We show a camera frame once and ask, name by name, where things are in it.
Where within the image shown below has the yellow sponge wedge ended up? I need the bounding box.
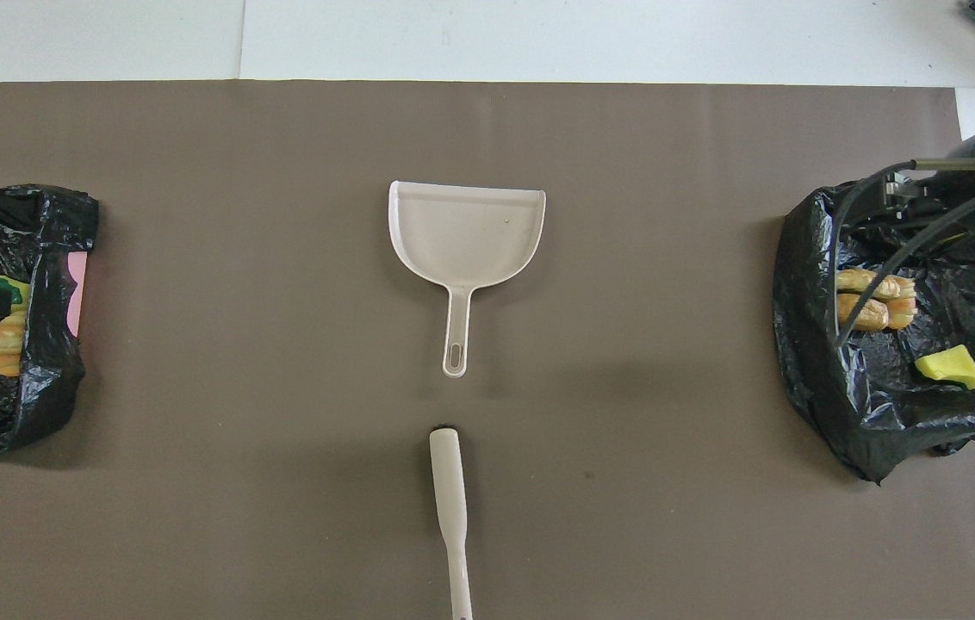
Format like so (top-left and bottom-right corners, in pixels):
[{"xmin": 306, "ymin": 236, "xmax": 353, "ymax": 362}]
[{"xmin": 915, "ymin": 344, "xmax": 975, "ymax": 390}]

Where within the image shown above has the beige handled dust brush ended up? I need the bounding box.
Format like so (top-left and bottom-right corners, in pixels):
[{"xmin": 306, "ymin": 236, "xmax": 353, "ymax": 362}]
[{"xmin": 429, "ymin": 427, "xmax": 474, "ymax": 620}]

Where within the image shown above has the pink plastic bin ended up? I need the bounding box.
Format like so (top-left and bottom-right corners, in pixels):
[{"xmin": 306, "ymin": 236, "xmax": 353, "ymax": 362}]
[{"xmin": 64, "ymin": 252, "xmax": 90, "ymax": 338}]

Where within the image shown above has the black plastic trash bag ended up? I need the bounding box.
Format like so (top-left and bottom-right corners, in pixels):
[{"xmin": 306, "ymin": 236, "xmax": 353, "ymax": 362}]
[
  {"xmin": 0, "ymin": 183, "xmax": 100, "ymax": 456},
  {"xmin": 773, "ymin": 170, "xmax": 975, "ymax": 483}
]

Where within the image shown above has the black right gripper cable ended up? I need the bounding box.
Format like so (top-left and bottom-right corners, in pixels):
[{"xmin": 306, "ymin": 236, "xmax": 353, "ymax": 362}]
[{"xmin": 826, "ymin": 158, "xmax": 975, "ymax": 347}]

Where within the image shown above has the yellow notched sponge piece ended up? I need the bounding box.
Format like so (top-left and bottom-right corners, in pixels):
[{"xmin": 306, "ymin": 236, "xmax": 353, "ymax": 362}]
[{"xmin": 0, "ymin": 276, "xmax": 31, "ymax": 323}]

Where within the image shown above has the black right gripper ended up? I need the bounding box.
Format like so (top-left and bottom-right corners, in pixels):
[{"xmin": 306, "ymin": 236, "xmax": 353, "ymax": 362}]
[{"xmin": 882, "ymin": 168, "xmax": 975, "ymax": 226}]

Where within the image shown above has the brown sponge chunk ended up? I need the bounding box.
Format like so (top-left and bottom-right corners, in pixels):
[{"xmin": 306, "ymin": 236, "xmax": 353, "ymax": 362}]
[{"xmin": 835, "ymin": 293, "xmax": 891, "ymax": 332}]

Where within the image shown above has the brown table mat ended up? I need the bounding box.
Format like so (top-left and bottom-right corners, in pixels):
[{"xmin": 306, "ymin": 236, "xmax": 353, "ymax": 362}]
[{"xmin": 0, "ymin": 80, "xmax": 975, "ymax": 620}]

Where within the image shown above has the beige plastic dustpan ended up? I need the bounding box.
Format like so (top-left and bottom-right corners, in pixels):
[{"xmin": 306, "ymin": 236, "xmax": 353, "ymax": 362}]
[{"xmin": 388, "ymin": 180, "xmax": 547, "ymax": 378}]

